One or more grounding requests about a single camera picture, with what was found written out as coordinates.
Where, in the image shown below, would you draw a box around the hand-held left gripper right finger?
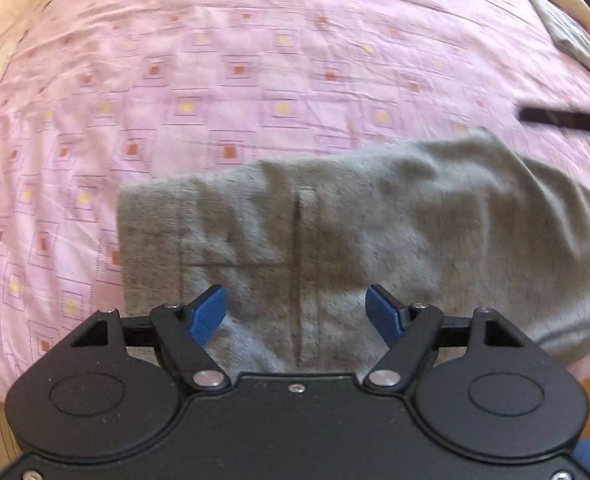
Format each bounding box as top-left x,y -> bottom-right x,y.
362,284 -> 524,391

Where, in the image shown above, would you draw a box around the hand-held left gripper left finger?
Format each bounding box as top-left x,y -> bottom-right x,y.
70,284 -> 232,391

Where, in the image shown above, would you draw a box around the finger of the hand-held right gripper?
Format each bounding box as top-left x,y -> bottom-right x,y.
519,106 -> 590,137

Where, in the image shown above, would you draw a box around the speckled grey pants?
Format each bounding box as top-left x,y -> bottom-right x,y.
117,127 -> 590,377

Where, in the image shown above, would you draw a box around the folded plain grey garment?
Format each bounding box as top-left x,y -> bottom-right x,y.
529,0 -> 590,88

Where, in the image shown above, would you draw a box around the pink patterned bed sheet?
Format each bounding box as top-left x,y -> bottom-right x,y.
0,0 -> 590,403

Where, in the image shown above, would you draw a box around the beige duvet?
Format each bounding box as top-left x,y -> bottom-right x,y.
0,0 -> 590,128

